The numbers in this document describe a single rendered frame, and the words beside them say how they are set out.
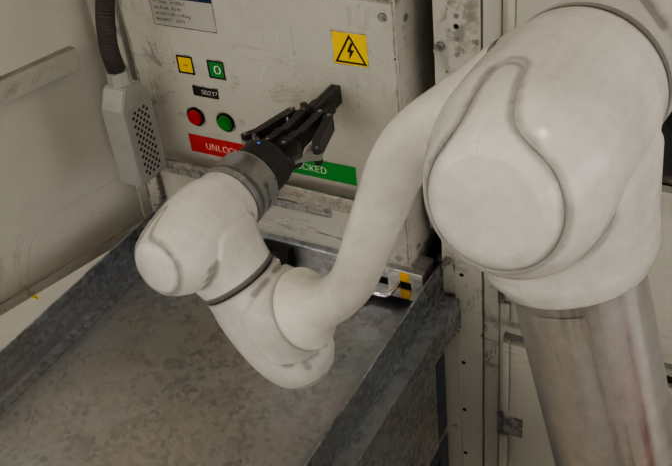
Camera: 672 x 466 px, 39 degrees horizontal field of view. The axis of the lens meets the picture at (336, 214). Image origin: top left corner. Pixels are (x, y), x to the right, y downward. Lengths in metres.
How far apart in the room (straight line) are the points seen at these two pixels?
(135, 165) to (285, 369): 0.54
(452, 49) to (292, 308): 0.45
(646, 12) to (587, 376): 0.27
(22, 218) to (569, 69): 1.27
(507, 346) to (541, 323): 0.89
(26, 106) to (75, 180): 0.18
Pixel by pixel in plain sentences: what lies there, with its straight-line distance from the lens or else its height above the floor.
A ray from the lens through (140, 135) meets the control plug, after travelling 1.56.
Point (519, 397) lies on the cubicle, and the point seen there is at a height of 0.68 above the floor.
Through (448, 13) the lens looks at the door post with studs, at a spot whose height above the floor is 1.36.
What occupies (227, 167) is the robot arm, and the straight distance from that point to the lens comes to 1.17.
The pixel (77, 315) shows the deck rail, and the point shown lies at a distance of 1.68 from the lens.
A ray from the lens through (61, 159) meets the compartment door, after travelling 1.74.
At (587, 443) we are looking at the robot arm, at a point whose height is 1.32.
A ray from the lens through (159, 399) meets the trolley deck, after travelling 1.50.
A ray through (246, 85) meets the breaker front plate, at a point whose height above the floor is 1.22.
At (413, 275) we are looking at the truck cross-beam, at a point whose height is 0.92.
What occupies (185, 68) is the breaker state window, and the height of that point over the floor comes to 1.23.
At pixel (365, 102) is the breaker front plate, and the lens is 1.39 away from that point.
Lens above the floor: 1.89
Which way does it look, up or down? 35 degrees down
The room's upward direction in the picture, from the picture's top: 7 degrees counter-clockwise
